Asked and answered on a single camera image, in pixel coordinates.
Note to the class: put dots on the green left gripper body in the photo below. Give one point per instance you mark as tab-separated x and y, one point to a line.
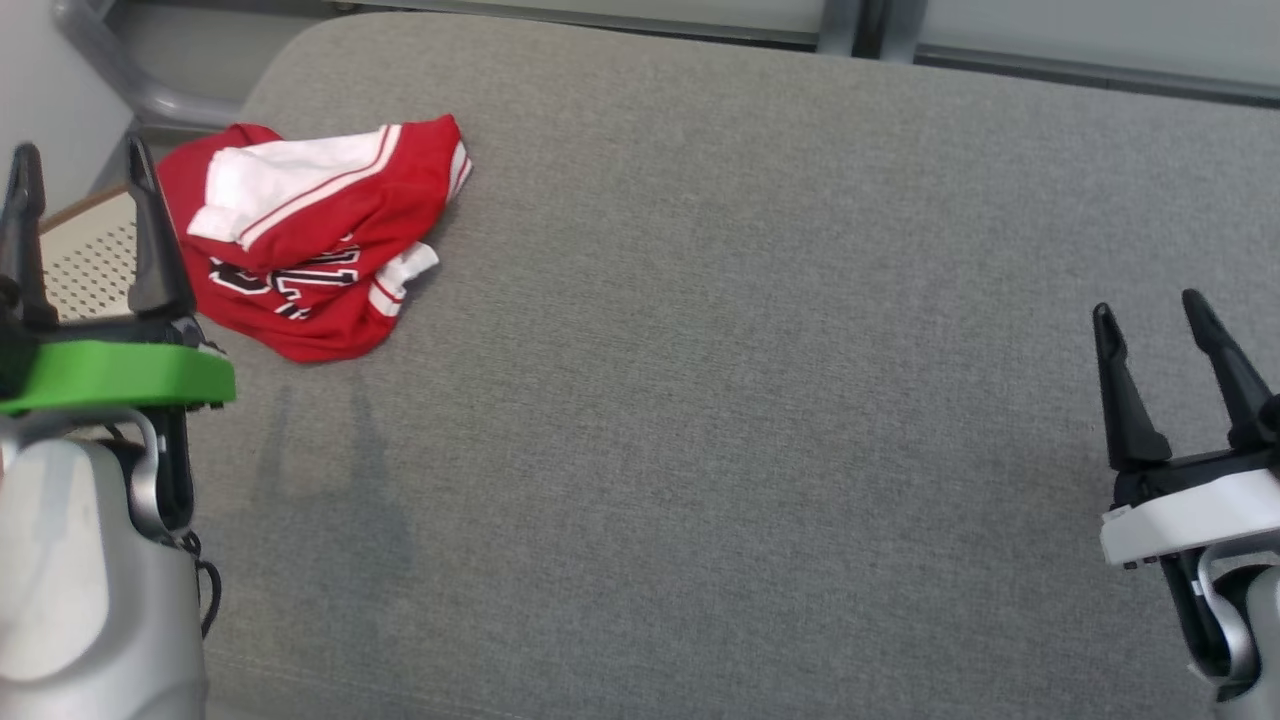
110	375

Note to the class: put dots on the white perforated laundry basket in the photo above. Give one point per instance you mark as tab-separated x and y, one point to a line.
90	265

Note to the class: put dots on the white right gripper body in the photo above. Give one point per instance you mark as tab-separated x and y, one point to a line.
1200	515

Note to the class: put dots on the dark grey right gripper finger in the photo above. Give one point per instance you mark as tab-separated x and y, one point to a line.
1240	390
1125	410

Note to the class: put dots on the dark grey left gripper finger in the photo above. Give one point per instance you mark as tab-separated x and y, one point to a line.
155	260
25	250

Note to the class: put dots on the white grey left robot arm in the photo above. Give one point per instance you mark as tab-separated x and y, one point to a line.
80	580

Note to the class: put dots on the grey partition base rail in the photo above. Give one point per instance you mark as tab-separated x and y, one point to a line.
1100	78
600	22

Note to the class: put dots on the red Bulls basketball jersey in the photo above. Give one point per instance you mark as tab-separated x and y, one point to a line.
320	210

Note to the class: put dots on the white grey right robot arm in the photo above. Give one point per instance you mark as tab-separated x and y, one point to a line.
1255	630

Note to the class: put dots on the grey door frame post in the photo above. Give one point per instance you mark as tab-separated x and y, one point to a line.
842	25
902	28

